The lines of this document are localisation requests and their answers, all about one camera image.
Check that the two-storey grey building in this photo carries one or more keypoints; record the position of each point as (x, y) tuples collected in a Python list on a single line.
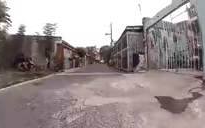
[(127, 48)]

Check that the utility pole with crossarms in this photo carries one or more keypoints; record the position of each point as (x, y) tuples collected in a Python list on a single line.
[(110, 35)]

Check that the grey asphalt road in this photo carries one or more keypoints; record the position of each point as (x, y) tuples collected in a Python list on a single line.
[(96, 96)]

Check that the red brick house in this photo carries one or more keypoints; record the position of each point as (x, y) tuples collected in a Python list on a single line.
[(66, 55)]

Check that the grey concrete building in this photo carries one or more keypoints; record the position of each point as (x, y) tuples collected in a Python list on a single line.
[(33, 50)]

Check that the parked motorcycle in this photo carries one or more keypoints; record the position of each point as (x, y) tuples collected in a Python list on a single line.
[(24, 64)]

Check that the pale concrete kerb strip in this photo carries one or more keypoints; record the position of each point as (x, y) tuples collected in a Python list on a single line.
[(23, 82)]

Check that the dark puddle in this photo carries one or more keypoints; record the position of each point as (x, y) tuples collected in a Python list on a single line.
[(175, 103)]

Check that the grass verge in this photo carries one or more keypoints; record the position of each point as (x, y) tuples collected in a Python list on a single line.
[(13, 77)]

